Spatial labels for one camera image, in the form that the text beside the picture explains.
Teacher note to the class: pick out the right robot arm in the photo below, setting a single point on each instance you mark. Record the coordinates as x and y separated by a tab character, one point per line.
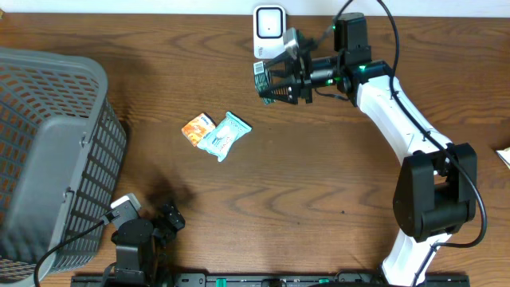
434	196

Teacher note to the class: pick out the yellow snack bag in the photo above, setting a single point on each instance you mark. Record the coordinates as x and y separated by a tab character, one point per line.
505	156

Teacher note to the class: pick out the small orange snack packet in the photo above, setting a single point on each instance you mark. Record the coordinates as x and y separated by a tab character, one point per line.
198	128

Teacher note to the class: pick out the teal wet wipes pack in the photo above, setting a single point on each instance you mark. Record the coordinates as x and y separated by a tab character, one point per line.
220	140

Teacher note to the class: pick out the green square box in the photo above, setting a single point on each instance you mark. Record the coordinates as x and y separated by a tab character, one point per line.
262	82

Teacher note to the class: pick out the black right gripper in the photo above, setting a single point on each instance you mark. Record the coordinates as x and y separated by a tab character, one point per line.
294	88

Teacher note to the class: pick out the grey plastic shopping basket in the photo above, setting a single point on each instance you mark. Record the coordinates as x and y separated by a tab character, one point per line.
62	148

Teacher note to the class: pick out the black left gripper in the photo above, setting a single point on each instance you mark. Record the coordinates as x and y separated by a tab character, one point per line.
178	221

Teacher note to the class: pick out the white barcode scanner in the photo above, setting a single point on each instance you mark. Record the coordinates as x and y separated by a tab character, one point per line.
269	25

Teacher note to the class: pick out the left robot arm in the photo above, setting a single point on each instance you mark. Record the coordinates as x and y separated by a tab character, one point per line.
140	243

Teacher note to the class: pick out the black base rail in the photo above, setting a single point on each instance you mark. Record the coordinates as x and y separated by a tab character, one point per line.
344	278

